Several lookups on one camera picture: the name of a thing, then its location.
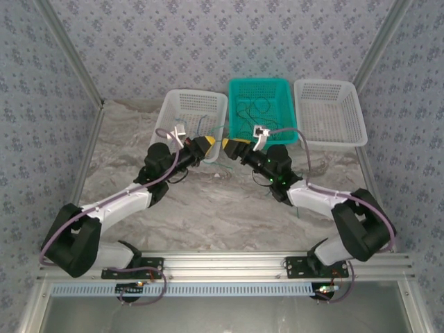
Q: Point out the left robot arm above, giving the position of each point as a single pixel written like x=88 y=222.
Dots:
x=118 y=204

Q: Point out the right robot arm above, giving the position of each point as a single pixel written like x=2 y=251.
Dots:
x=312 y=197

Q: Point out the white perforated plastic basket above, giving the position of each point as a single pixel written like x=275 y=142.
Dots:
x=194 y=104
x=329 y=114

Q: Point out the teal perforated plastic basket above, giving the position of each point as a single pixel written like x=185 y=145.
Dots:
x=260 y=90

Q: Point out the small black controller board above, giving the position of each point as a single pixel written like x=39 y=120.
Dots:
x=130 y=288
x=326 y=291

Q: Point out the grey metal panel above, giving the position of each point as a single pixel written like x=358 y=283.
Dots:
x=225 y=315

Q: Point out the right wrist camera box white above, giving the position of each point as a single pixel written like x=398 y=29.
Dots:
x=260 y=133

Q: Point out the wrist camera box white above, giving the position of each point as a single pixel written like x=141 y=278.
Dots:
x=260 y=133
x=178 y=133

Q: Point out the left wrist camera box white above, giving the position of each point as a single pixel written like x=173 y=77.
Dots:
x=178 y=133

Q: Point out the aluminium table side rail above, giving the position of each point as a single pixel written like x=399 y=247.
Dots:
x=91 y=145
x=365 y=163

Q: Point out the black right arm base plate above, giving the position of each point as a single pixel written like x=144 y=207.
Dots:
x=295 y=267

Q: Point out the aluminium mounting rail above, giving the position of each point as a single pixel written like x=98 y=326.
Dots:
x=225 y=263

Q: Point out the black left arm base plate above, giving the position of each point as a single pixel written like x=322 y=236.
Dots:
x=152 y=267

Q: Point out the aluminium frame post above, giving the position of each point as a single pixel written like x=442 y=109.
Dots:
x=73 y=52
x=381 y=45

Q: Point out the aluminium frame leg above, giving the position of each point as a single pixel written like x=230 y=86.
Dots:
x=414 y=308
x=33 y=308

